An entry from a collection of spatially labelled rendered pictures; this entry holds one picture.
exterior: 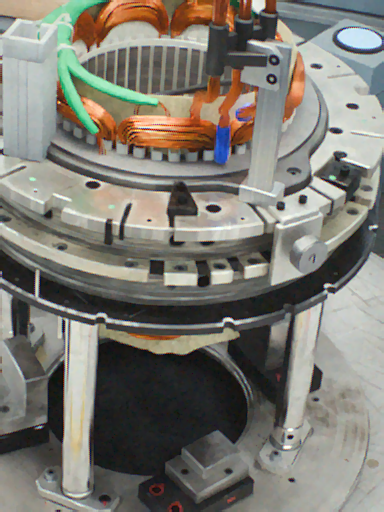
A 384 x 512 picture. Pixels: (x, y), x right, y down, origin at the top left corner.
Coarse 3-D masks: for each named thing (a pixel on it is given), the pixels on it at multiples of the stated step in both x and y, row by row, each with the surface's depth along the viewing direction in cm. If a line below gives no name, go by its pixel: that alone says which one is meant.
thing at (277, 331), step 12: (276, 324) 111; (288, 324) 111; (240, 336) 116; (252, 336) 114; (264, 336) 112; (276, 336) 111; (252, 348) 114; (264, 348) 112; (276, 348) 112; (264, 360) 113; (276, 360) 113
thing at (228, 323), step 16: (368, 256) 96; (0, 272) 90; (352, 272) 93; (16, 288) 89; (336, 288) 92; (32, 304) 88; (48, 304) 87; (288, 304) 89; (304, 304) 90; (80, 320) 87; (96, 320) 87; (112, 320) 87; (224, 320) 87; (240, 320) 88; (256, 320) 88; (272, 320) 89
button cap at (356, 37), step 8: (344, 32) 119; (352, 32) 119; (360, 32) 120; (368, 32) 120; (344, 40) 118; (352, 40) 118; (360, 40) 118; (368, 40) 118; (376, 40) 119; (360, 48) 118; (368, 48) 118
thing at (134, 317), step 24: (360, 240) 96; (0, 264) 90; (336, 264) 93; (24, 288) 89; (48, 288) 89; (288, 288) 91; (312, 288) 91; (96, 312) 87; (120, 312) 87; (144, 312) 87; (168, 312) 88; (192, 312) 88; (216, 312) 88; (240, 312) 88; (264, 312) 88
